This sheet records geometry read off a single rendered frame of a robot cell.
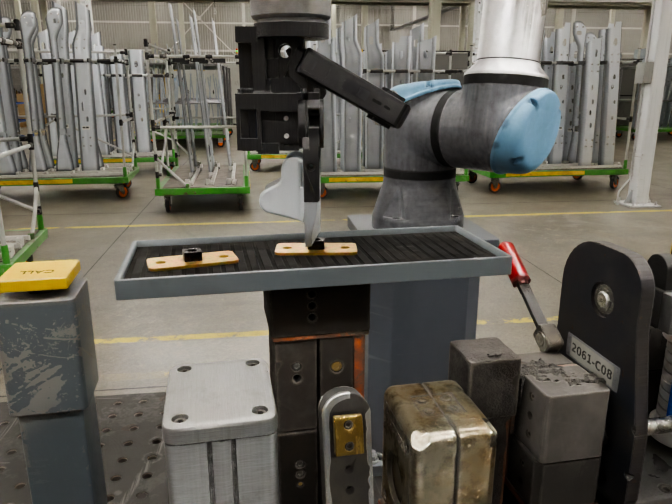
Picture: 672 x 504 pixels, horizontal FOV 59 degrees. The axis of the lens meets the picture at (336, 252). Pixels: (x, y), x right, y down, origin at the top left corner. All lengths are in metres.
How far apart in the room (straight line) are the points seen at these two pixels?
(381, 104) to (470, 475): 0.33
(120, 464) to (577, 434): 0.80
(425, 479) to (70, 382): 0.34
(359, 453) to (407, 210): 0.54
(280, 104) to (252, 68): 0.04
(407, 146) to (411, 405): 0.52
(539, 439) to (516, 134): 0.42
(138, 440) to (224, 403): 0.77
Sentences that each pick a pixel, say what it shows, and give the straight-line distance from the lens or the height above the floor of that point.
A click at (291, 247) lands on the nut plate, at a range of 0.63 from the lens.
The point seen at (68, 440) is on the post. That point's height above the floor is 0.99.
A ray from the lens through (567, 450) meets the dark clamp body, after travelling 0.58.
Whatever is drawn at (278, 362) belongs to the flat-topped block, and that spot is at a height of 1.06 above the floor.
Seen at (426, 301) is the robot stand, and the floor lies 1.00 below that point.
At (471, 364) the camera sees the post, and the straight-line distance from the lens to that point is 0.53.
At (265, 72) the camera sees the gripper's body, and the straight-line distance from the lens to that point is 0.58.
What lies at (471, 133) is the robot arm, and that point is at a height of 1.26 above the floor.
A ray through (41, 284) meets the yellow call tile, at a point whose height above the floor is 1.15.
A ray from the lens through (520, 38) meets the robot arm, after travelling 0.87.
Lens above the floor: 1.33
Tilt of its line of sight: 16 degrees down
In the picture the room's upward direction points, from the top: straight up
